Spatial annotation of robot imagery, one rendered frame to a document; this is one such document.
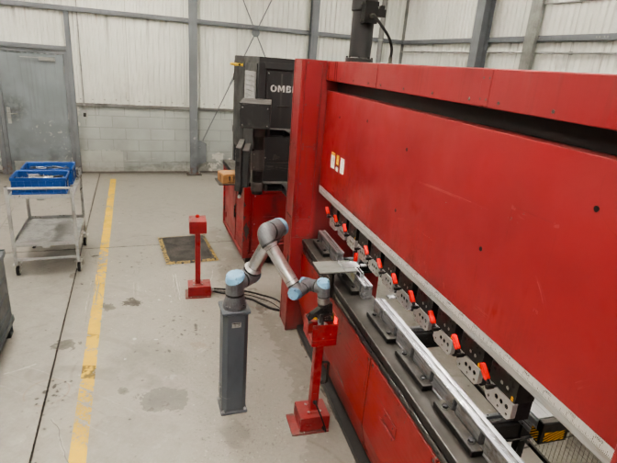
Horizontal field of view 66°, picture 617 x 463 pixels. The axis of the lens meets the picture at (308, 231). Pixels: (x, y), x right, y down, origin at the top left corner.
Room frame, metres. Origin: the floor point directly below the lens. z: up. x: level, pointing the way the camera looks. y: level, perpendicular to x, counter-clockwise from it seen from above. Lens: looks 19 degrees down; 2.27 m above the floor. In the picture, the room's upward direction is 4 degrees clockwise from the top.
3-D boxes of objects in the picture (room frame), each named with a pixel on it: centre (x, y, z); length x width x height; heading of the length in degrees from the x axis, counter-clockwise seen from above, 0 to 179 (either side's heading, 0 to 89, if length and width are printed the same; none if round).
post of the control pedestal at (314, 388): (2.58, -0.12, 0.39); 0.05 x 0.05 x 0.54; 16
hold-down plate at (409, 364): (1.99, -0.57, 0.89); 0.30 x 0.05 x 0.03; 16
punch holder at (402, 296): (2.23, -0.55, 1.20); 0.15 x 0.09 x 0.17; 16
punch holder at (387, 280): (2.42, -0.50, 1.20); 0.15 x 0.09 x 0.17; 16
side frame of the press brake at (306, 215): (3.96, -0.23, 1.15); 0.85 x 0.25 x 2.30; 106
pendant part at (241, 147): (3.98, 0.59, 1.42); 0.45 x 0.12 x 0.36; 5
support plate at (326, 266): (2.93, -0.19, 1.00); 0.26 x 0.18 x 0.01; 106
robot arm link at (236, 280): (2.69, 0.43, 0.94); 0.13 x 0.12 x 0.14; 150
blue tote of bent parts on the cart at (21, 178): (4.69, 2.77, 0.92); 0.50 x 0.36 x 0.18; 111
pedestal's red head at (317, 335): (2.58, -0.12, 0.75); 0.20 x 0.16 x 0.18; 16
